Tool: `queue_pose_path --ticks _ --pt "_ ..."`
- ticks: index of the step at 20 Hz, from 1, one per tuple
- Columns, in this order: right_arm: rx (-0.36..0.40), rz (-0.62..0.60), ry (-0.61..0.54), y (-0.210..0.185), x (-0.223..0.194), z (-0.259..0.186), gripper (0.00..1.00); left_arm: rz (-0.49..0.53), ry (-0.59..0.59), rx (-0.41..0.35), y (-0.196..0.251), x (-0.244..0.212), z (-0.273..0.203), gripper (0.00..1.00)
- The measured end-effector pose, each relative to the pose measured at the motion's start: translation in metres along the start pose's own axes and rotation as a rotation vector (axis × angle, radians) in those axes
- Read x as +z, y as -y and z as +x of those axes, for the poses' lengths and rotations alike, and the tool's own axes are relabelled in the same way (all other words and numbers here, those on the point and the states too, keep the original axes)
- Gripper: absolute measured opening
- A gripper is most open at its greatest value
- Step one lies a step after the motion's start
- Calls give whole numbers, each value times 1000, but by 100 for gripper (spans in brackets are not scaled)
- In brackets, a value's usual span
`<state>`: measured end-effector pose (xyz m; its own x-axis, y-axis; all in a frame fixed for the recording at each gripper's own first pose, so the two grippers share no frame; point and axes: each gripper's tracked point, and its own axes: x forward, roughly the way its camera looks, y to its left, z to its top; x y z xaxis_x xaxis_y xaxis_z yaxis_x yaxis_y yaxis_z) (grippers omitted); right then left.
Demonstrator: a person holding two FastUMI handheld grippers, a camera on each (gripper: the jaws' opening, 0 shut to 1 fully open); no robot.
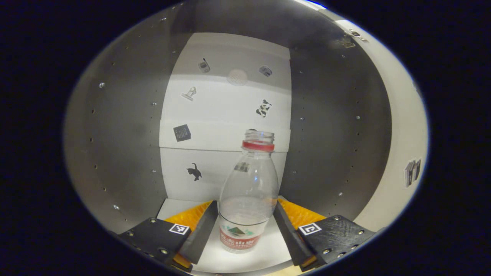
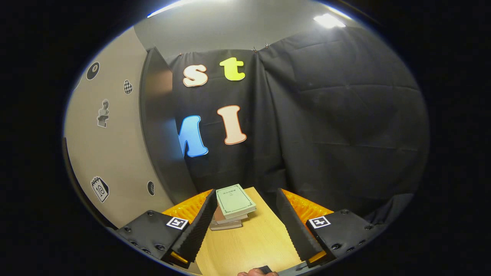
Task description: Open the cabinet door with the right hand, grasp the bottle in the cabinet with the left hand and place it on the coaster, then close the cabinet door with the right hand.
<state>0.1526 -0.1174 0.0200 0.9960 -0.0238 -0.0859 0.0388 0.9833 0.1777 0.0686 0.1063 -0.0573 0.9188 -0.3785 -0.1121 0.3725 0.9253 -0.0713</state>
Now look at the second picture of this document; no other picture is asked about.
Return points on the small ceiling light panel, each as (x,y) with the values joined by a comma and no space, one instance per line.
(328,20)

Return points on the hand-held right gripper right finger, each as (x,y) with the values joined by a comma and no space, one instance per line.
(293,230)

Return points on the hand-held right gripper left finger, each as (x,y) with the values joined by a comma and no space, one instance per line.
(199,230)

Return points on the brown book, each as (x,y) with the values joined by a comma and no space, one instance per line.
(226,219)

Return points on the pale green book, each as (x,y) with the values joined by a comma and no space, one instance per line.
(234,200)

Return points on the grey-brown book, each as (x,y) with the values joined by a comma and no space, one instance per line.
(224,226)

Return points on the black backdrop cloth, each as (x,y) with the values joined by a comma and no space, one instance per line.
(326,122)

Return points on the white cabinet door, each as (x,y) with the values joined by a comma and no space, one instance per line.
(122,153)

